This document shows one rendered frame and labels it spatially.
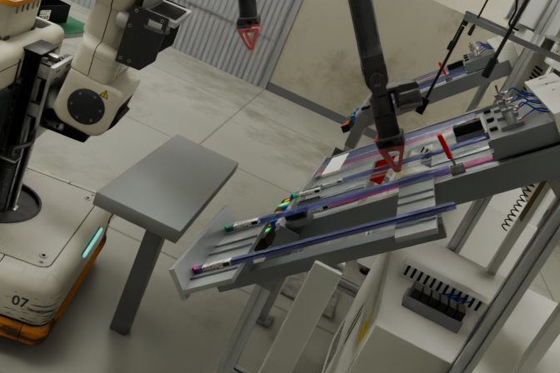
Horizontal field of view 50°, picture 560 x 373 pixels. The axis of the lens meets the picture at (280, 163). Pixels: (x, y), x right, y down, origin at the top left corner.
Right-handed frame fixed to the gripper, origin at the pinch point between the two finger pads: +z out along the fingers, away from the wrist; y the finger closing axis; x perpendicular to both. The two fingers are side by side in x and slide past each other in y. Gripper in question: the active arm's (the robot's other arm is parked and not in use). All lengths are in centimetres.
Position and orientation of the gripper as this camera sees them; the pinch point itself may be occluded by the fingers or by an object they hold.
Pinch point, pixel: (397, 168)
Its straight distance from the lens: 160.1
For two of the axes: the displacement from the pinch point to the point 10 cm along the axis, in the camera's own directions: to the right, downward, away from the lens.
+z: 2.7, 9.4, 2.0
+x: -9.3, 2.1, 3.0
